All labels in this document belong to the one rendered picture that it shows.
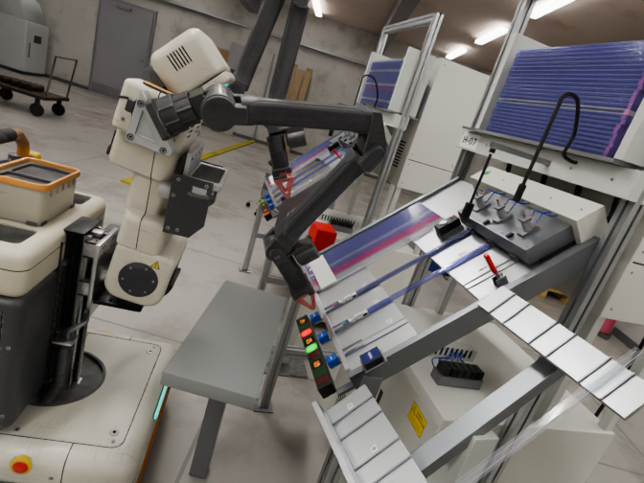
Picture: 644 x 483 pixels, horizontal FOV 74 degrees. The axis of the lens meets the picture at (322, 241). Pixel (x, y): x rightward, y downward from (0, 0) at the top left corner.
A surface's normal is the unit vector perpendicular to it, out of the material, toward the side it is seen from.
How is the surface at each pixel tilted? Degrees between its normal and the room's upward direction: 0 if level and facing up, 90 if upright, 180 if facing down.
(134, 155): 90
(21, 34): 90
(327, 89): 90
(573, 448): 90
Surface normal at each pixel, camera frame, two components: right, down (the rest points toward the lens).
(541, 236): -0.43, -0.80
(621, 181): -0.93, -0.20
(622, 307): 0.22, 0.36
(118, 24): -0.04, 0.29
